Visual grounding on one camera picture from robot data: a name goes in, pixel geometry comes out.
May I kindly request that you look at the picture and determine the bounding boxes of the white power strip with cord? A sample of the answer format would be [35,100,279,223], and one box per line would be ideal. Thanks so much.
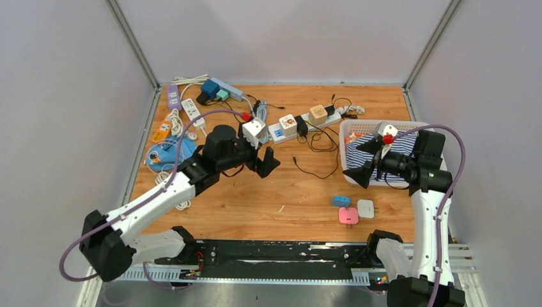
[181,98,206,130]

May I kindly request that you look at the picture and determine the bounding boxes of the white cube adapter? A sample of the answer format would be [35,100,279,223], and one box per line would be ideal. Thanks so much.
[279,114,297,137]

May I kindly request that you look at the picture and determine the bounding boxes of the striped blue white cloth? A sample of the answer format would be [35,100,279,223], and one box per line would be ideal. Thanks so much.
[345,133,417,188]

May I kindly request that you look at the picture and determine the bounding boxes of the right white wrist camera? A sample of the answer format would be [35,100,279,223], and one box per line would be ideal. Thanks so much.
[373,122,399,145]

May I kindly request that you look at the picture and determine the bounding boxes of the pink square charger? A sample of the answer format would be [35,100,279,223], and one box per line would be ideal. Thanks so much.
[337,207,359,226]

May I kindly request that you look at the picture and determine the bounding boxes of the black charger with cable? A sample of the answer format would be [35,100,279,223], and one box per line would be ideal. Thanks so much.
[292,116,340,180]

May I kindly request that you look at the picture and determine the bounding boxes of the dark blue cube adapter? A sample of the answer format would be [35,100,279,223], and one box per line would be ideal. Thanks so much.
[197,79,220,102]

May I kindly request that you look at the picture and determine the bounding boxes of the light blue power strip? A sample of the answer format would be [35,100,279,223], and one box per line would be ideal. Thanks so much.
[210,77,244,102]

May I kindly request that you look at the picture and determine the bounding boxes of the wooden cube adapter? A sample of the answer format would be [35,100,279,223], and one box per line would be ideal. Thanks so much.
[309,105,328,126]

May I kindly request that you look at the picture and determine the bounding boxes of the light blue coiled cable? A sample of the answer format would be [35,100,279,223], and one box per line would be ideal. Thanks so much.
[254,100,272,145]

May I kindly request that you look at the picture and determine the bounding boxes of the white power strip blue USB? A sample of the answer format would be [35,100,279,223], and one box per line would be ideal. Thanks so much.
[267,108,341,144]

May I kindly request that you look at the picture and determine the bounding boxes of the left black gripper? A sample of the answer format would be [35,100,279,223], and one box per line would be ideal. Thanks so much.
[219,123,280,177]

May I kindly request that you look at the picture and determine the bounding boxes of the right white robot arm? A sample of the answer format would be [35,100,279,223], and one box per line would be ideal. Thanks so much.
[343,125,466,306]

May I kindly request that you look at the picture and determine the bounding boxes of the small blue charger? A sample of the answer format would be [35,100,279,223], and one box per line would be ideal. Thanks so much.
[332,195,351,208]

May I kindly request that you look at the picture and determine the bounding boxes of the white plastic basket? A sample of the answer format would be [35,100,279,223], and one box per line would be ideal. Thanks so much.
[339,119,428,187]

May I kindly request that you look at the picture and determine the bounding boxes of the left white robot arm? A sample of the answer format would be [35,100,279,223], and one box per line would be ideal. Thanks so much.
[79,119,280,281]

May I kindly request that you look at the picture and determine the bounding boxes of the black mounting rail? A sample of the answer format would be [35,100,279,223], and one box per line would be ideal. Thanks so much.
[154,239,383,281]

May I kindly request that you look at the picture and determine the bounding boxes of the purple power strip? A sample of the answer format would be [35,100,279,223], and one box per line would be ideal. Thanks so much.
[166,84,182,111]

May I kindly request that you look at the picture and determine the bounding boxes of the orange power strip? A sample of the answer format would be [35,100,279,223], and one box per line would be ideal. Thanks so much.
[151,118,172,143]

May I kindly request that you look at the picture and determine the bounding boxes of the white square charger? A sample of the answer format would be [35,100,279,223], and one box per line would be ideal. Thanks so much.
[357,200,375,219]

